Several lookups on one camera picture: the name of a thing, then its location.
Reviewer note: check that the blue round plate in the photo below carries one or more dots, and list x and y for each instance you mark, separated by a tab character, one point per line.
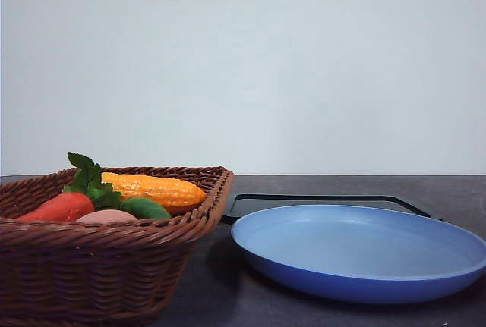
353	254

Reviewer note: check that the pink-brown egg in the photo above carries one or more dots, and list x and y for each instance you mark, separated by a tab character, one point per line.
107	216

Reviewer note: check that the brown wicker basket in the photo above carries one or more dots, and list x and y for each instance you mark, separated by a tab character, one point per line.
98	272

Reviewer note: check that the black rectangular tray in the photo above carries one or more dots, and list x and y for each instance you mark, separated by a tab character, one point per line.
247	204

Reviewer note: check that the yellow plastic corn cob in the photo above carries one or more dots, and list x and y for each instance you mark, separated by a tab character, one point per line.
170	195

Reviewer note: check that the green plastic pepper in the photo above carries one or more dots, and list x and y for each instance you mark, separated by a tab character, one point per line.
145	208

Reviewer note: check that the orange plastic carrot with leaves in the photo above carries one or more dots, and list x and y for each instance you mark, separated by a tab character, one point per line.
85	194

